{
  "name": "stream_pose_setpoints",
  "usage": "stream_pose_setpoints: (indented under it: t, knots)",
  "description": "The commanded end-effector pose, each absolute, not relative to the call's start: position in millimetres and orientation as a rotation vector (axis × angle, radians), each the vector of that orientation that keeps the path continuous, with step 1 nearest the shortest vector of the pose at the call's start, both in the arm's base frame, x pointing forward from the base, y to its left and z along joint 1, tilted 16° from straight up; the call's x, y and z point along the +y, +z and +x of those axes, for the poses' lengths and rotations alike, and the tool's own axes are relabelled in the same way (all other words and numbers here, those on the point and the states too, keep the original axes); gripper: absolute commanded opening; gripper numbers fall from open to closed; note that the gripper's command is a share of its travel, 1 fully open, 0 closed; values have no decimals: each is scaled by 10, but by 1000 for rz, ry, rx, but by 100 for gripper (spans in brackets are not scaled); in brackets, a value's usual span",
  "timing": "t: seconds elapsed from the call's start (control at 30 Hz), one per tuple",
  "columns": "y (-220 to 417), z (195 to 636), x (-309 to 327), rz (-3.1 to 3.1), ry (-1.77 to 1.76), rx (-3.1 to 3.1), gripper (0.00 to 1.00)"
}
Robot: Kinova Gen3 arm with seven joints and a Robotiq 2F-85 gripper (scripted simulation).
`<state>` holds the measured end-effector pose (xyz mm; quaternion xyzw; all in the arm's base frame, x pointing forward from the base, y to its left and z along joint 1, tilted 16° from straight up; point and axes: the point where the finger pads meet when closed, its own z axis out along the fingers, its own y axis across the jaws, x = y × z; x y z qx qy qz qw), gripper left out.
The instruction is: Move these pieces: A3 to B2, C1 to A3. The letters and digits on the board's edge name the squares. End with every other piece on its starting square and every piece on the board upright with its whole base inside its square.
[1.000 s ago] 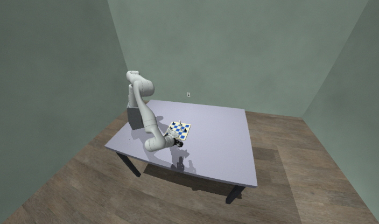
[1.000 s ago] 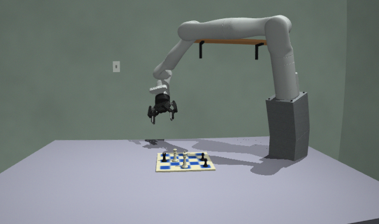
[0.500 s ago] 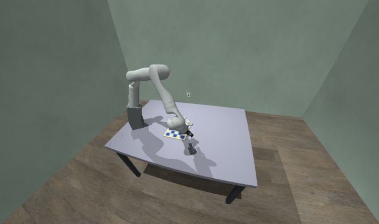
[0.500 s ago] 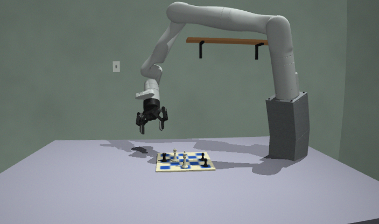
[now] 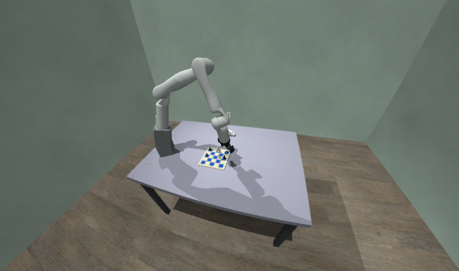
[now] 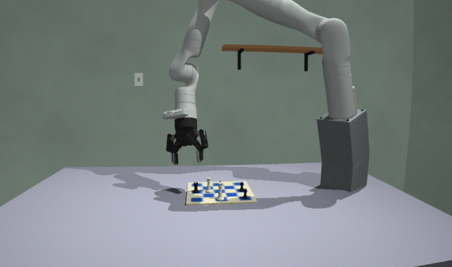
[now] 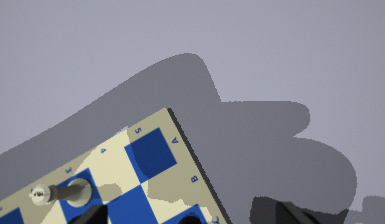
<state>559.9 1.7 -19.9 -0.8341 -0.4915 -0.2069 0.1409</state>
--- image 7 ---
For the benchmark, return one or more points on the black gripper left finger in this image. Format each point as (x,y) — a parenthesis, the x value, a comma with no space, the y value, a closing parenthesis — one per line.
(95,214)

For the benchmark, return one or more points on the blue and cream chessboard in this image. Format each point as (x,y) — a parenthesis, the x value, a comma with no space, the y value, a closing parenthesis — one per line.
(145,174)

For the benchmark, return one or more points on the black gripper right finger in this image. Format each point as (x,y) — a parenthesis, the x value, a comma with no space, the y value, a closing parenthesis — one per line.
(288,213)

